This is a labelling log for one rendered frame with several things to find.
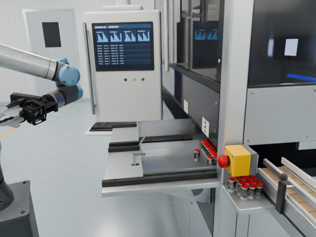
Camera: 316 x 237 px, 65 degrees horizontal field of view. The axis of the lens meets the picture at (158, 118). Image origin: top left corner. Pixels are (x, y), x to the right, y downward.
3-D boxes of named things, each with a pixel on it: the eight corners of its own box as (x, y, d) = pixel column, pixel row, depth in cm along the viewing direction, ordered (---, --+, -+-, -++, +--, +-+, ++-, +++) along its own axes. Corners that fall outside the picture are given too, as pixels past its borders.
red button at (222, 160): (227, 163, 77) (228, 152, 76) (233, 169, 73) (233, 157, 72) (216, 164, 77) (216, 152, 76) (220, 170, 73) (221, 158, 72)
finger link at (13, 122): (4, 130, 84) (28, 117, 91) (-7, 122, 86) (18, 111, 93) (6, 137, 86) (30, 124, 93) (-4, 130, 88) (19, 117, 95)
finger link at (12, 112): (2, 117, 82) (27, 108, 89) (-9, 110, 84) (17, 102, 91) (3, 125, 83) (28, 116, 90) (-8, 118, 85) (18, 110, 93)
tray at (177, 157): (212, 145, 115) (213, 138, 114) (236, 173, 90) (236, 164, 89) (139, 150, 112) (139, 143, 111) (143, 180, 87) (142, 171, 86)
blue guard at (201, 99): (156, 76, 271) (155, 59, 266) (218, 145, 86) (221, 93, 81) (155, 76, 271) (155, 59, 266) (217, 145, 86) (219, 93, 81)
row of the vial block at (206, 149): (205, 149, 111) (205, 139, 109) (219, 168, 94) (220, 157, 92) (200, 149, 110) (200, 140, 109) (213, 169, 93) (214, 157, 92)
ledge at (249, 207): (261, 186, 85) (261, 182, 84) (283, 210, 73) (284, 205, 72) (222, 190, 83) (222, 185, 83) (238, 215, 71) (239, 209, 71)
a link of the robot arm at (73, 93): (69, 81, 113) (75, 98, 116) (49, 88, 105) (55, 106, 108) (81, 80, 109) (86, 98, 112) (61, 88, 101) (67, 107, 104)
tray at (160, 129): (193, 123, 148) (193, 117, 147) (207, 139, 123) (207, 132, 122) (137, 127, 144) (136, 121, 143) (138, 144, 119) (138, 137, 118)
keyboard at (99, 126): (151, 124, 173) (151, 121, 172) (150, 130, 159) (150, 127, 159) (95, 124, 174) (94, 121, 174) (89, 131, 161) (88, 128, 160)
